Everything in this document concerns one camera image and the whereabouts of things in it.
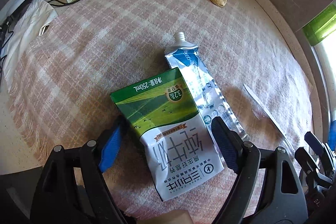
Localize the pink plaid cloth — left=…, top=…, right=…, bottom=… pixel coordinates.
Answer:
left=9, top=0, right=312, bottom=162

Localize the green white milk carton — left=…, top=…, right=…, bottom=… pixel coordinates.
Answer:
left=110, top=68, right=224, bottom=201

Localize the squeezed toothpaste tube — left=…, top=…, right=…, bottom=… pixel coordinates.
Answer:
left=165, top=32, right=250, bottom=141

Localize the green dish soap bottle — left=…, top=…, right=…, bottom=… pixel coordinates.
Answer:
left=303, top=2, right=336, bottom=47

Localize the white plastic bag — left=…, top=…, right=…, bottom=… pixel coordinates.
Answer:
left=2, top=0, right=58, bottom=89

